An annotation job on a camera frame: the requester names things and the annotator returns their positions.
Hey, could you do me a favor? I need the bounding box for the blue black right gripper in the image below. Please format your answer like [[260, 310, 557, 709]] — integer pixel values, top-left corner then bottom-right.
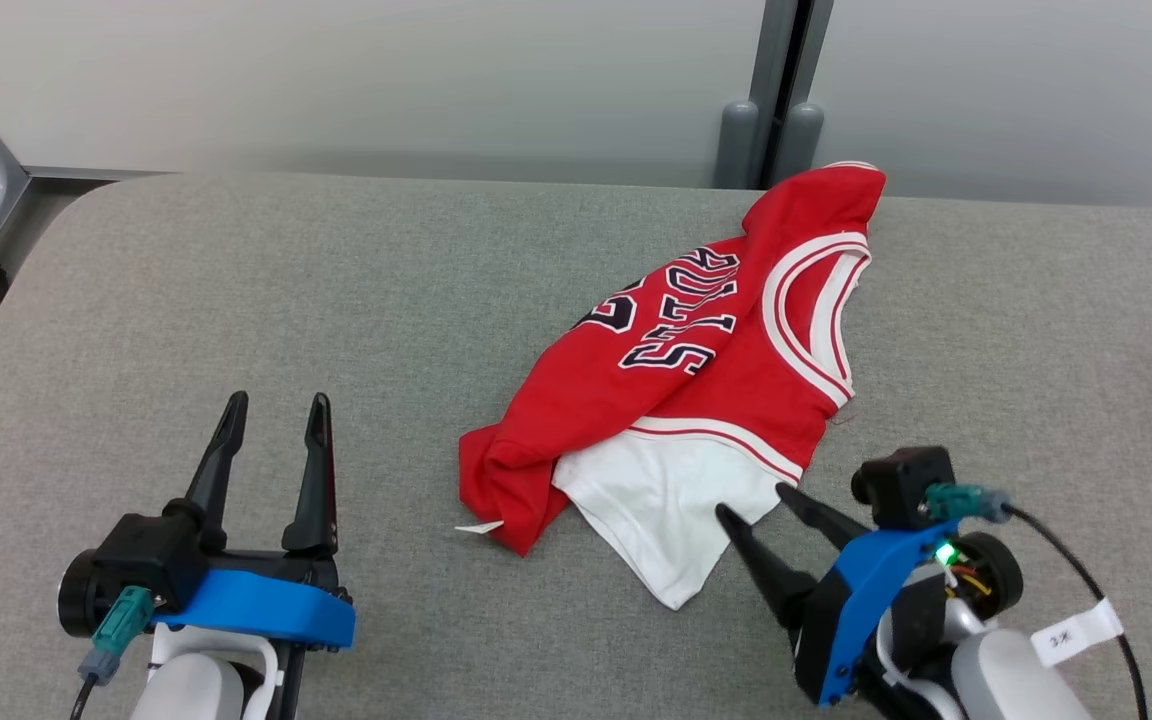
[[716, 485, 959, 707]]

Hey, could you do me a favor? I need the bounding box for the teal camera cable connector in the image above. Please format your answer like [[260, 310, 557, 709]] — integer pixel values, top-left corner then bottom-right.
[[924, 483, 1014, 524], [78, 586, 155, 686]]

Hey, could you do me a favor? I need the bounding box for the aluminium partition post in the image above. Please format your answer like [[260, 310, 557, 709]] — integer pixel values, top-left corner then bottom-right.
[[713, 0, 834, 191]]

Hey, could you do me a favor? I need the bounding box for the teal left camera cable connector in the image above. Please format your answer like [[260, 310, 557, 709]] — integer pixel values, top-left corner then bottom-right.
[[78, 586, 155, 686]]

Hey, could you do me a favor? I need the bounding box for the grey partition base rail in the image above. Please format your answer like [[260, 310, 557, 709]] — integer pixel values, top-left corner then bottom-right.
[[24, 165, 182, 185]]

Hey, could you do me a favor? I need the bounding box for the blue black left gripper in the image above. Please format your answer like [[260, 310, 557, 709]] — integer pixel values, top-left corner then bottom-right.
[[154, 391, 355, 651]]

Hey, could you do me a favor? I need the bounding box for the teal right camera cable connector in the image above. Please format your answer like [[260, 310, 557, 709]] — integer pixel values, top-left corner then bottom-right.
[[924, 483, 1014, 524]]

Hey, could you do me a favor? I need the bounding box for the white paper cable label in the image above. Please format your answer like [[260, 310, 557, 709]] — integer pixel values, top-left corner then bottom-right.
[[1031, 598, 1125, 669]]

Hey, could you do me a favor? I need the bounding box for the red basketball jersey with lettering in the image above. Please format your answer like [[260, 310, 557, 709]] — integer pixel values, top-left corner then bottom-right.
[[456, 160, 887, 612]]

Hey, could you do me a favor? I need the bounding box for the black right camera cable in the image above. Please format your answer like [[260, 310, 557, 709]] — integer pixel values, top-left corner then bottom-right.
[[1004, 505, 1149, 720]]

